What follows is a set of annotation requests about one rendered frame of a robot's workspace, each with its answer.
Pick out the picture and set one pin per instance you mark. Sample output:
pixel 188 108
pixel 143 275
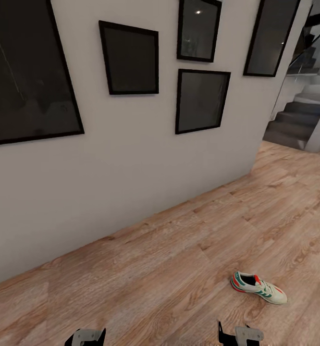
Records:
pixel 131 58
pixel 37 100
pixel 272 29
pixel 201 94

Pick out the gym shoe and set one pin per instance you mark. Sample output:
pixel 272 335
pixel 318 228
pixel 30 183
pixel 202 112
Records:
pixel 251 283

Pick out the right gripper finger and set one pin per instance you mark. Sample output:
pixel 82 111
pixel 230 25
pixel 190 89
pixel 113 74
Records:
pixel 220 333

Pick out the stairs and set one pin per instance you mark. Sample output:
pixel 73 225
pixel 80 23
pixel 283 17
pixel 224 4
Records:
pixel 297 109

